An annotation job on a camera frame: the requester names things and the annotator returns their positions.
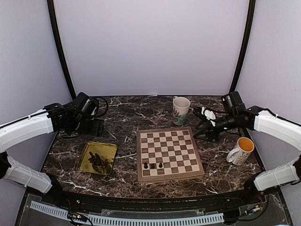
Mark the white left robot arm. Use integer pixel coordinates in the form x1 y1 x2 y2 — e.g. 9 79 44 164
0 92 109 205

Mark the black frame post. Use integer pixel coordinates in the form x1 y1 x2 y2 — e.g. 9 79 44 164
47 0 76 99
229 0 256 93

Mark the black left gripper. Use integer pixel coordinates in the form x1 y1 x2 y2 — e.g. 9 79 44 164
71 116 103 137

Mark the black front rail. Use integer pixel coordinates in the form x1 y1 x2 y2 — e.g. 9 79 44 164
77 196 230 211

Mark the left black frame post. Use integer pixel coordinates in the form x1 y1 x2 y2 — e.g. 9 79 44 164
47 0 76 99

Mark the wooden chess board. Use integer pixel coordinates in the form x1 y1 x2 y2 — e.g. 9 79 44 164
136 127 205 184

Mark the white slotted cable duct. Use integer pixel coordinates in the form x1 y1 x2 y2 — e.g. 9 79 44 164
30 201 224 226

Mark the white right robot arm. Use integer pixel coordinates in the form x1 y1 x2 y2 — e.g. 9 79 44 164
193 91 301 204

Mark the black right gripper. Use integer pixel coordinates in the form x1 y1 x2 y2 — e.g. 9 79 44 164
193 113 238 143

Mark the gold metal tray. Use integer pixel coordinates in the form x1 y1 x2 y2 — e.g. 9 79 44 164
77 141 118 175

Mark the white mug orange inside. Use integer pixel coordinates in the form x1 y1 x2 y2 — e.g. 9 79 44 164
226 137 255 166

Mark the pile of dark chess pieces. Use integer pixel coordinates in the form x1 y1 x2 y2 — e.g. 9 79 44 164
88 152 109 172

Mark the right black frame post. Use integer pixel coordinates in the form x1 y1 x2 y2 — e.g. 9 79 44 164
229 0 256 93

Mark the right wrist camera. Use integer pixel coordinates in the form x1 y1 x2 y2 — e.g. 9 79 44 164
192 107 216 127

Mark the cream floral mug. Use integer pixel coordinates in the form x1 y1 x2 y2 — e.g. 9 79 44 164
173 96 191 126

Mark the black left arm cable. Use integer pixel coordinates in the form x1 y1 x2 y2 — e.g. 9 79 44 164
94 96 109 117

